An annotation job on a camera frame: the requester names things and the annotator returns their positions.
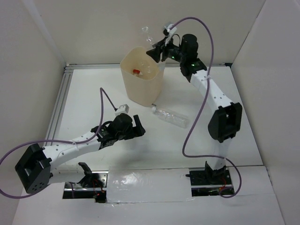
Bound purple cable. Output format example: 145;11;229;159
182;16;243;199
0;87;118;199

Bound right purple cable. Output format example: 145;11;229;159
182;16;243;199

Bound white taped front panel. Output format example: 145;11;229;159
106;169;192;203

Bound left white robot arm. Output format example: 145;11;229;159
15;113;145;194

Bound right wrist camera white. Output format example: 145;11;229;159
163;22;177;46

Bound aluminium frame rail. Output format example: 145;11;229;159
65;62;233;70
45;66;74;140

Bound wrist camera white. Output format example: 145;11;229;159
163;22;177;46
115;104;129;116

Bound aluminium frame rail left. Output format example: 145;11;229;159
45;66;74;140

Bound clear bottle white cap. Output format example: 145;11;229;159
139;60;156;76

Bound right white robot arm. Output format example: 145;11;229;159
146;34;242;184

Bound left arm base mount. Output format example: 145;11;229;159
62;171;108;203

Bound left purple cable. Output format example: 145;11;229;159
0;87;118;199

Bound clear bottle blue cap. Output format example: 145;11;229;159
141;26;155;47

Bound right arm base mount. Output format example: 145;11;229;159
185;169;235;197

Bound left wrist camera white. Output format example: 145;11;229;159
115;104;129;116

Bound red-capped labelled small bottle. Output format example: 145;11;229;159
132;69;141;77

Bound aluminium frame rail back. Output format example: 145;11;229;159
65;62;233;70

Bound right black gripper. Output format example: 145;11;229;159
146;36;186;63

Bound beige plastic bin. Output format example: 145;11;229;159
120;47;165;106

